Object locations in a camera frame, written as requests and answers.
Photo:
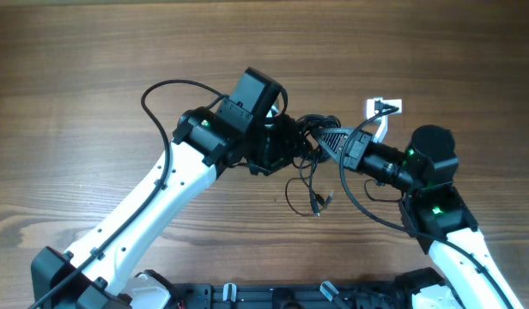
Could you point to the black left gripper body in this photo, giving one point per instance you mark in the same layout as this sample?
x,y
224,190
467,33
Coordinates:
x,y
288,138

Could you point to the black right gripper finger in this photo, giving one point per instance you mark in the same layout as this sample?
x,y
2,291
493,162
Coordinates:
x,y
331,137
328,153

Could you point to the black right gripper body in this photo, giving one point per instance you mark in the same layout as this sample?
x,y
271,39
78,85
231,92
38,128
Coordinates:
x,y
353,148

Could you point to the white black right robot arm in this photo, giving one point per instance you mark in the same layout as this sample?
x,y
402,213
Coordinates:
x,y
432,210

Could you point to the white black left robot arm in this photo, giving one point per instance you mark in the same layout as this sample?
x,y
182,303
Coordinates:
x,y
243,128

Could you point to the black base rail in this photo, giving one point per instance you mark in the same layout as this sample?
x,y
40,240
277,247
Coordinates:
x,y
360,295

